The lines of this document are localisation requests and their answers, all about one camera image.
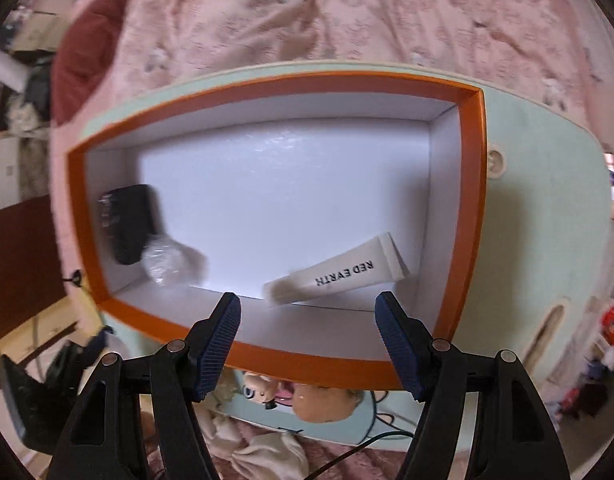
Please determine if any pink floral blanket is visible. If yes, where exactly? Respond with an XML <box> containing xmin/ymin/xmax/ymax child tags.
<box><xmin>107</xmin><ymin>0</ymin><xmax>608</xmax><ymax>126</ymax></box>

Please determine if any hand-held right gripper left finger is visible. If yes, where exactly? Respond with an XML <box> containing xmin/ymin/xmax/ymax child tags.
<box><xmin>47</xmin><ymin>291</ymin><xmax>243</xmax><ymax>480</ymax></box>

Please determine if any orange cardboard box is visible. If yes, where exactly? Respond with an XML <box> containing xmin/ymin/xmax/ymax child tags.
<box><xmin>66</xmin><ymin>72</ymin><xmax>488</xmax><ymax>392</ymax></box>

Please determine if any black floral pouch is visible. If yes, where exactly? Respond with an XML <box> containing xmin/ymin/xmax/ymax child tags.
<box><xmin>98</xmin><ymin>184</ymin><xmax>160</xmax><ymax>266</ymax></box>

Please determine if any white paper roll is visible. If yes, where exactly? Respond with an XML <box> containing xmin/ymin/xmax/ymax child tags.
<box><xmin>0</xmin><ymin>50</ymin><xmax>30</xmax><ymax>93</ymax></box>

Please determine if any maroon pillow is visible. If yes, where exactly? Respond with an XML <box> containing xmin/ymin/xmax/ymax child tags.
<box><xmin>51</xmin><ymin>0</ymin><xmax>132</xmax><ymax>126</ymax></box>

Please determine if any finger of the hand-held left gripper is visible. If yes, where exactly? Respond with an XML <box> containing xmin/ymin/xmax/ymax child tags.
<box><xmin>79</xmin><ymin>330</ymin><xmax>110</xmax><ymax>366</ymax></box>

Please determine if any mint green lap table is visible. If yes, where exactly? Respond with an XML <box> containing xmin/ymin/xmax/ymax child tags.
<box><xmin>79</xmin><ymin>62</ymin><xmax>613</xmax><ymax>461</ymax></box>

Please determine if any clear plastic ball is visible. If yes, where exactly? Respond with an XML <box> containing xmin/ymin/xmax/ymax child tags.
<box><xmin>142</xmin><ymin>237</ymin><xmax>208</xmax><ymax>288</ymax></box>

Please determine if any tan plush toy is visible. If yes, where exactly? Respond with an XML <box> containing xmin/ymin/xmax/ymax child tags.
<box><xmin>292</xmin><ymin>382</ymin><xmax>363</xmax><ymax>423</ymax></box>

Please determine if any small plush doll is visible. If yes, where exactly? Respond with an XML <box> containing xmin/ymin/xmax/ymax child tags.
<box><xmin>239</xmin><ymin>369</ymin><xmax>293</xmax><ymax>408</ymax></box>

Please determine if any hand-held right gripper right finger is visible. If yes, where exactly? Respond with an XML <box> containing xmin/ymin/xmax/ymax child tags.
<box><xmin>374</xmin><ymin>291</ymin><xmax>573</xmax><ymax>480</ymax></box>

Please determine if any black cable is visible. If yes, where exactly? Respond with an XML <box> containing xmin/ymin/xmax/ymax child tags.
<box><xmin>307</xmin><ymin>390</ymin><xmax>418</xmax><ymax>480</ymax></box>

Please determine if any white cosmetic tube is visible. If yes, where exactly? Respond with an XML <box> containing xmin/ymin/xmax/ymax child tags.
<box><xmin>263</xmin><ymin>231</ymin><xmax>410</xmax><ymax>307</ymax></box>

